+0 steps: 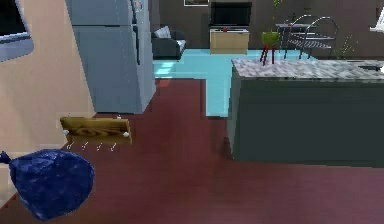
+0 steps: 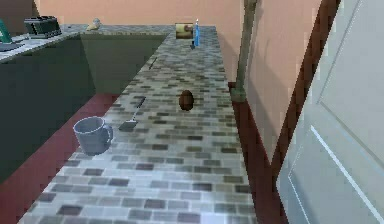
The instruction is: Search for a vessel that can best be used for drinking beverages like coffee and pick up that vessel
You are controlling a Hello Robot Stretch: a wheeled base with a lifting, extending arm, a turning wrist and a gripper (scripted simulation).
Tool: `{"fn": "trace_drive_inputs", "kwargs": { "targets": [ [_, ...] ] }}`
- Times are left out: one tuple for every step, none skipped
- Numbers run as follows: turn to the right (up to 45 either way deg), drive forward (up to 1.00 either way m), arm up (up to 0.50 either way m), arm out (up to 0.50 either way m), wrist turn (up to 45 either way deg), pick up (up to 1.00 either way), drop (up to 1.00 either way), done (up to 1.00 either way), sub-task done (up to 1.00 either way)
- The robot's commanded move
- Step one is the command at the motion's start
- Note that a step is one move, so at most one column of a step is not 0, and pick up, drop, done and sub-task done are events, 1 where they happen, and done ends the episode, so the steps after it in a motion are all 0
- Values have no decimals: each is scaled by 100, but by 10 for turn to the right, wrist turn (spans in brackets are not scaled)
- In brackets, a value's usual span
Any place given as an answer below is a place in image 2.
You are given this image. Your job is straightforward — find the blue spray bottle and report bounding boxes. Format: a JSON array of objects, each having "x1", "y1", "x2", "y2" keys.
[{"x1": 193, "y1": 18, "x2": 201, "y2": 47}]

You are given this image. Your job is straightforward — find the white room door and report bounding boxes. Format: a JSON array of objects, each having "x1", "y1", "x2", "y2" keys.
[{"x1": 275, "y1": 0, "x2": 384, "y2": 224}]

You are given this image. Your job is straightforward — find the grey mug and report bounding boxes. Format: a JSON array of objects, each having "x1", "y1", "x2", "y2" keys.
[{"x1": 72, "y1": 115, "x2": 114, "y2": 156}]

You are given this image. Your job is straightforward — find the green box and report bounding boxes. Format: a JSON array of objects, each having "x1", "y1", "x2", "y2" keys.
[{"x1": 0, "y1": 18, "x2": 14, "y2": 44}]

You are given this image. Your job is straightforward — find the mosaic-top kitchen counter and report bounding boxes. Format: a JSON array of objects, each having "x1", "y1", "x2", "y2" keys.
[{"x1": 0, "y1": 23, "x2": 259, "y2": 224}]

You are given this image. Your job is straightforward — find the brown bread loaf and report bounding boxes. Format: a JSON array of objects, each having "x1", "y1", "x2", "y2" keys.
[{"x1": 175, "y1": 22, "x2": 195, "y2": 40}]

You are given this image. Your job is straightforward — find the brown egg-shaped potato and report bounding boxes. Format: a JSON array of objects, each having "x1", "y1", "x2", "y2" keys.
[{"x1": 178, "y1": 89, "x2": 195, "y2": 112}]

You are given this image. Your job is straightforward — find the grey spatula black handle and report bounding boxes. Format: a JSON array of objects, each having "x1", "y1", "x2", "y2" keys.
[{"x1": 118, "y1": 95, "x2": 147, "y2": 132}]

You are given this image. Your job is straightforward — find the tan small lump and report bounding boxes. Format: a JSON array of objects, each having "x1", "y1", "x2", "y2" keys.
[{"x1": 86, "y1": 17, "x2": 102, "y2": 32}]

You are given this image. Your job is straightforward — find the black toaster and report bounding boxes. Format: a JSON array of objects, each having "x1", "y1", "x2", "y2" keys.
[{"x1": 23, "y1": 15, "x2": 63, "y2": 40}]

